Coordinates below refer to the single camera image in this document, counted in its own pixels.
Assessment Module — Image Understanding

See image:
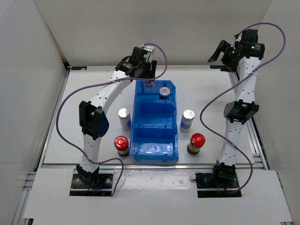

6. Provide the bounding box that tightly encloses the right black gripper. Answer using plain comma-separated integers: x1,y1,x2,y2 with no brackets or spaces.
207,40,240,73

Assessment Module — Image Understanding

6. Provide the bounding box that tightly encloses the white-lid spice jar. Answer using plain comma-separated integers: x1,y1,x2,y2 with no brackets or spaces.
143,81,155,88
159,87,171,100

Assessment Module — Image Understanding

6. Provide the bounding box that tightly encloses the silver-lid blue-label bottle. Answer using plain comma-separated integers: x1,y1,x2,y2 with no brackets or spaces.
180,109,195,132
118,108,131,131

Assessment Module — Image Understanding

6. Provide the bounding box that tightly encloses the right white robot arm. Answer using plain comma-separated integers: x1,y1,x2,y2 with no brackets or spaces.
208,29,265,188

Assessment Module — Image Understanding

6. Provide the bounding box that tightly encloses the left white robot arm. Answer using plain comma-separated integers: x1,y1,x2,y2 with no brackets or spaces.
76,45,157,188

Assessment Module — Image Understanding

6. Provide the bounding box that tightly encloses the right black logo label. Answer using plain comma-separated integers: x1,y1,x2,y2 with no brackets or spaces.
210,65,225,70

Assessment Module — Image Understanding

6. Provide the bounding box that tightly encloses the black logo label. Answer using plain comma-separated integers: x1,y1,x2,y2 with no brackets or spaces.
71,66,87,70
210,65,225,70

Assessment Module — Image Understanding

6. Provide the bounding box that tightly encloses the left black logo label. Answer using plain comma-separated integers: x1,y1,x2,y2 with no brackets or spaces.
71,66,87,70

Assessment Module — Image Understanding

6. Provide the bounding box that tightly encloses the near blue storage bin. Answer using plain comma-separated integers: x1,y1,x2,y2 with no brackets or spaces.
129,126,179,163

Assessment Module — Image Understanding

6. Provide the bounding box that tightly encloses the left red-lid sauce jar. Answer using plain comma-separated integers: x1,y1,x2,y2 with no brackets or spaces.
114,135,129,157

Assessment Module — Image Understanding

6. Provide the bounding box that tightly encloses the red-lid sauce jar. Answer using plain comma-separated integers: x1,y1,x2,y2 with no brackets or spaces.
114,135,129,157
187,133,206,155

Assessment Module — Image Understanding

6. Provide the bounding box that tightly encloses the right red-lid sauce jar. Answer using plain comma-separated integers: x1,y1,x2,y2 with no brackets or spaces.
187,133,206,155

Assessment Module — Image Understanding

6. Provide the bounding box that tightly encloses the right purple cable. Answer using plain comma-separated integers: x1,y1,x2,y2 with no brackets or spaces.
199,22,287,194

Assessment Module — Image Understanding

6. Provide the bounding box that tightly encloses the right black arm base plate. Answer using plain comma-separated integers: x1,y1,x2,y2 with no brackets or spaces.
189,172,242,198

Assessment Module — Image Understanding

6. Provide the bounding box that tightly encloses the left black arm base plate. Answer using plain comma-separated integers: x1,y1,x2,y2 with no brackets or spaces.
69,170,113,197

